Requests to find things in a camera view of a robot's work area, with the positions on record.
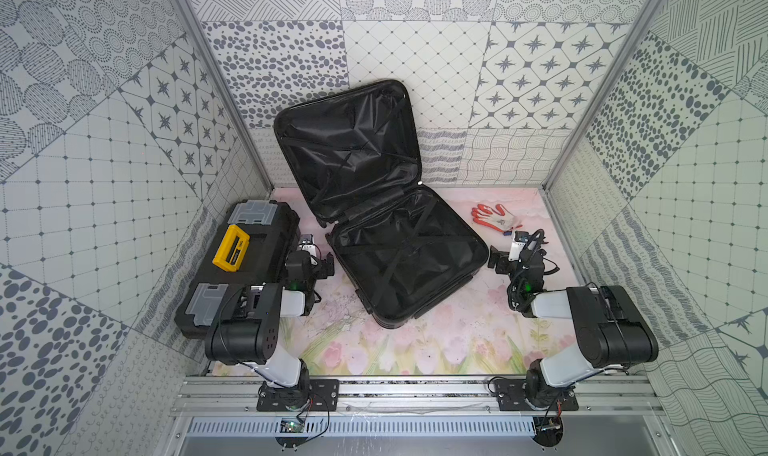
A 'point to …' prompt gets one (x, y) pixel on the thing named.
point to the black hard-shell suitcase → (355, 156)
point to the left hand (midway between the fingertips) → (322, 253)
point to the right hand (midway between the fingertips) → (507, 250)
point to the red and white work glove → (499, 219)
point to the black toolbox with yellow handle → (251, 247)
